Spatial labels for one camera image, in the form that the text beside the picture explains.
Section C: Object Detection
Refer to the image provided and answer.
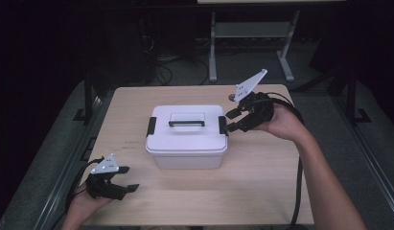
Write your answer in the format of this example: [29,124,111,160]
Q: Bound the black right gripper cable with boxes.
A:
[265,91,307,230]

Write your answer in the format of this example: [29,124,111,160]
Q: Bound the white lid with black handle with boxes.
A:
[145,104,229,157]

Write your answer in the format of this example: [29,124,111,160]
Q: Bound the grey metal table frame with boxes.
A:
[208,9,301,83]

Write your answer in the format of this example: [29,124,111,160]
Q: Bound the black metal stand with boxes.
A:
[73,63,97,124]
[343,68,372,125]

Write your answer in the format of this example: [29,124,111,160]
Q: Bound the person's right hand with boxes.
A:
[252,103,310,144]

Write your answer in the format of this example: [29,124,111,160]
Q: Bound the aluminium floor rail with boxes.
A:
[33,95,105,230]
[332,95,394,222]

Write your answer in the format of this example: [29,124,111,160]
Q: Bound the black floor cables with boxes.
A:
[140,34,212,86]

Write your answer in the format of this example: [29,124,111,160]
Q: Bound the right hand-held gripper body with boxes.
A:
[233,68,276,132]

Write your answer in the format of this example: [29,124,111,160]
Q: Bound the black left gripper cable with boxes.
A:
[64,156,105,215]

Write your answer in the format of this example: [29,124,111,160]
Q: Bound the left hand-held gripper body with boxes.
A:
[85,152,128,202]

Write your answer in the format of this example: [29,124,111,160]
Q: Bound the person's left hand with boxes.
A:
[61,182,113,230]

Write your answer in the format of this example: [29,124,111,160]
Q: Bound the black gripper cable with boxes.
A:
[64,156,105,215]
[265,91,307,230]

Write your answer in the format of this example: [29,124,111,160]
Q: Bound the white plastic storage box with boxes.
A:
[147,149,228,171]

